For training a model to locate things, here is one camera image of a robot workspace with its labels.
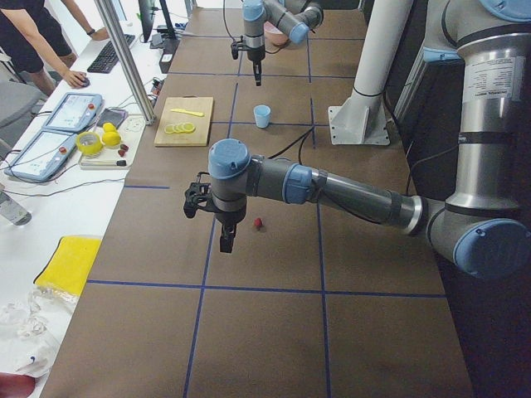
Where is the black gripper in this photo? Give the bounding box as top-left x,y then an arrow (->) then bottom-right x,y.
216,209 -> 246,253
247,47 -> 266,86

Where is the yellow lemon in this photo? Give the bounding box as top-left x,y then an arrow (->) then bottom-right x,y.
102,122 -> 117,132
101,131 -> 121,147

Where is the clear plastic bag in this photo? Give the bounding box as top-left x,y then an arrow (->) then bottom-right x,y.
1,287 -> 79,378

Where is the pink bowl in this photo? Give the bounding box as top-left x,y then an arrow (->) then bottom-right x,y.
264,22 -> 289,46

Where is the black handled tool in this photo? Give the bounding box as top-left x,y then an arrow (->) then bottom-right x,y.
80,160 -> 127,168

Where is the black power strip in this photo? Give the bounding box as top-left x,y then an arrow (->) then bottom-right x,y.
158,39 -> 179,74

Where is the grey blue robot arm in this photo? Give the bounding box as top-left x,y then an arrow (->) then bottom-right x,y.
205,1 -> 530,279
231,0 -> 324,86

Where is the yellow lemon front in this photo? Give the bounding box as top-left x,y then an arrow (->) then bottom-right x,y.
101,131 -> 121,147

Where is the yellow tape roll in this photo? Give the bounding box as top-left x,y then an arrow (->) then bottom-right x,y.
76,132 -> 103,156

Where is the teach pendant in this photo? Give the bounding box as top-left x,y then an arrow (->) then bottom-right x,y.
4,129 -> 77,182
44,92 -> 103,133

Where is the black monitor stand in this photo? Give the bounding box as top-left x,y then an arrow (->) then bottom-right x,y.
138,0 -> 177,48

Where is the white camera pole base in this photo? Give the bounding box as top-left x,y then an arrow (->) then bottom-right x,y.
328,0 -> 413,145

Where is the yellow lemon back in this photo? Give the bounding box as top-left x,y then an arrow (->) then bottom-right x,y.
102,122 -> 117,132

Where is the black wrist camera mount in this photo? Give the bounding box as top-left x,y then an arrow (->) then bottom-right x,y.
183,172 -> 216,219

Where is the upper teach pendant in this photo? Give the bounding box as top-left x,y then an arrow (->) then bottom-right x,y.
44,92 -> 103,133

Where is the black keyboard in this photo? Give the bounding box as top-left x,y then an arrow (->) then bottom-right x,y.
87,41 -> 119,74

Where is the yellow plastic knife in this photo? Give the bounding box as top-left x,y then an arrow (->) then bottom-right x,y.
170,108 -> 205,117

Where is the lower teach pendant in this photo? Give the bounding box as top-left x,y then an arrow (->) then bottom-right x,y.
4,129 -> 77,182

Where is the aluminium frame post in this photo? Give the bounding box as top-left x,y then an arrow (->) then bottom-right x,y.
95,0 -> 156,125

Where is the clear water bottle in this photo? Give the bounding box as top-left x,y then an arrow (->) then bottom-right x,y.
0,191 -> 32,226

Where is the light blue cup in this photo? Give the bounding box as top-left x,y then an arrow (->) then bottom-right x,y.
253,104 -> 271,129

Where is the bamboo cutting board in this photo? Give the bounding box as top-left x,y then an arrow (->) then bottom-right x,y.
153,97 -> 214,147

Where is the person forearm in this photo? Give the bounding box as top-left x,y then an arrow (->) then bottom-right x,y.
26,28 -> 71,80

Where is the yellow cloth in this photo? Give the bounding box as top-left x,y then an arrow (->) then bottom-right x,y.
33,235 -> 101,297

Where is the white tray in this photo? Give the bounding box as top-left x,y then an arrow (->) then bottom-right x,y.
78,114 -> 145,170

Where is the person right hand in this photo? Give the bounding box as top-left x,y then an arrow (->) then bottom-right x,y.
60,70 -> 86,89

